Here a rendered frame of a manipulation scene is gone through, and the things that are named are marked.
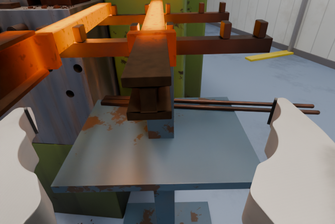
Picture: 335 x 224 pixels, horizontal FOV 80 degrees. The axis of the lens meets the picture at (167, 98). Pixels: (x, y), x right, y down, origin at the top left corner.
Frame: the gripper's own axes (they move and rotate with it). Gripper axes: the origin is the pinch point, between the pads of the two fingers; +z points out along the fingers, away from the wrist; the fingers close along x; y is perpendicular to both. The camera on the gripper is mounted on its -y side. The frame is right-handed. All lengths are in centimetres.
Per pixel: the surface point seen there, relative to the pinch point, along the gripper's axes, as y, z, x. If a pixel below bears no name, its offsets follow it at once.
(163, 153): 26.4, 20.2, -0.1
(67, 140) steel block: 43, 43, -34
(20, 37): -1.9, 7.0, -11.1
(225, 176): 26.4, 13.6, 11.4
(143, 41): -1.2, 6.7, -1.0
